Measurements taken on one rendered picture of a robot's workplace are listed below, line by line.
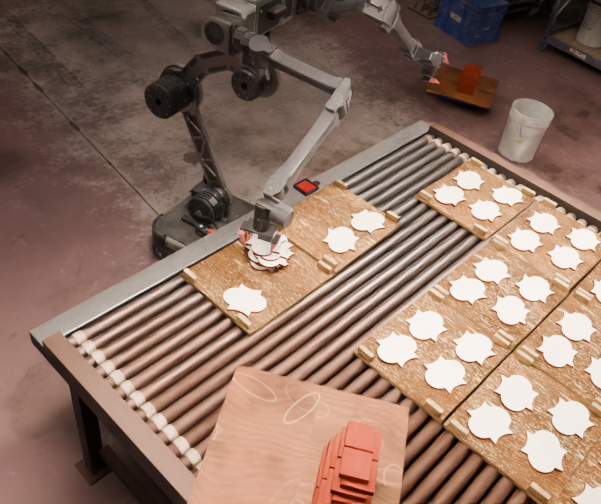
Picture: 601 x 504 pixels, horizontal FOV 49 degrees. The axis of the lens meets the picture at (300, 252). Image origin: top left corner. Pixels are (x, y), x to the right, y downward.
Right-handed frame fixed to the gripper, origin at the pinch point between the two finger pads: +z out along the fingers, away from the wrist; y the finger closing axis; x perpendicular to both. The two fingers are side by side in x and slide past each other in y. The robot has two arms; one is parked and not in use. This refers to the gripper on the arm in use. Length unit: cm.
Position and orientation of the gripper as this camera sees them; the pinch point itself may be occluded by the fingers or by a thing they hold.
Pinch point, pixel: (258, 247)
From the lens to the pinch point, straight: 228.8
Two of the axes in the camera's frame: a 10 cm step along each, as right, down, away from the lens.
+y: 9.5, 2.8, -1.2
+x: 2.8, -6.2, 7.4
